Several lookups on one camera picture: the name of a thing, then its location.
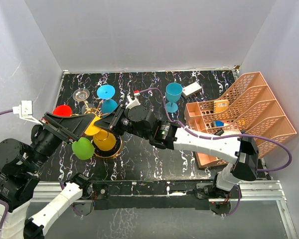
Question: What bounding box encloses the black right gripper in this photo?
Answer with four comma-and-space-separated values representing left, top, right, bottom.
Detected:
95, 105, 150, 140

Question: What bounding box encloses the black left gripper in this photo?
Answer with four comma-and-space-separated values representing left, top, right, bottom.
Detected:
26, 110, 96, 171

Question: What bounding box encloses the yellow wine glass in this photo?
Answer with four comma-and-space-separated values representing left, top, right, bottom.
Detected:
84, 116, 116, 151

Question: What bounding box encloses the teal wine glass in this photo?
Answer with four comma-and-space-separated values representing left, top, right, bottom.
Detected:
165, 82, 182, 113

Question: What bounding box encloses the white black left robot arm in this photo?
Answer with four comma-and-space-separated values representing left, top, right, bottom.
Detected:
0, 113, 94, 239

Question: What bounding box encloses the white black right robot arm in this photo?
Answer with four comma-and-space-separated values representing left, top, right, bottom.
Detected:
94, 105, 259, 199

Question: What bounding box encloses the red wine glass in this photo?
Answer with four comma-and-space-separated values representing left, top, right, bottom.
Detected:
52, 105, 72, 117

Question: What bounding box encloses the green wine glass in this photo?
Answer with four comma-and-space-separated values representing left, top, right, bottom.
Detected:
72, 137, 95, 160

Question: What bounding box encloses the blue wine glass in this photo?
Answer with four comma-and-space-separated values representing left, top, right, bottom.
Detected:
97, 85, 118, 116

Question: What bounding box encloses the clear wine glass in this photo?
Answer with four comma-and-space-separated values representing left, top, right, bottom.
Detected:
72, 88, 95, 114

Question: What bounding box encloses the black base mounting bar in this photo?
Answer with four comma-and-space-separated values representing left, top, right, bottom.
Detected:
81, 180, 242, 213

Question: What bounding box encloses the blue white small bottle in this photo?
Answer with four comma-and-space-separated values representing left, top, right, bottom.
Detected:
212, 120, 228, 127

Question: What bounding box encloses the pink plastic file organizer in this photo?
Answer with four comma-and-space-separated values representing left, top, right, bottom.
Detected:
184, 71, 298, 169

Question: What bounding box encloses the gold wire glass rack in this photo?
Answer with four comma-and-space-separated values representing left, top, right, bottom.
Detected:
82, 108, 122, 158

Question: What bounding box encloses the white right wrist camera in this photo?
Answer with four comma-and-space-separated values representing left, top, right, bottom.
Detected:
126, 91, 141, 110

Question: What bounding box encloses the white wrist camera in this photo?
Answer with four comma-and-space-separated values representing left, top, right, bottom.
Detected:
12, 100, 41, 124
126, 91, 141, 110

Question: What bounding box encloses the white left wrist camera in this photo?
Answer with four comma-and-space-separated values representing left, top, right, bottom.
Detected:
12, 100, 41, 124

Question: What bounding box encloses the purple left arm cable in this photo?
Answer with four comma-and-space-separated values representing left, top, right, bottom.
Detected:
0, 109, 14, 237

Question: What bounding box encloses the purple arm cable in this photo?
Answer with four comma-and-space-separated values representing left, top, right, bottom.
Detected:
138, 88, 293, 216
0, 109, 14, 237

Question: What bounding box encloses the aluminium frame rail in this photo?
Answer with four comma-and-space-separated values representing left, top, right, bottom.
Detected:
32, 180, 298, 239

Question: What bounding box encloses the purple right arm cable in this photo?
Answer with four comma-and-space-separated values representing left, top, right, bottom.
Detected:
138, 88, 293, 216

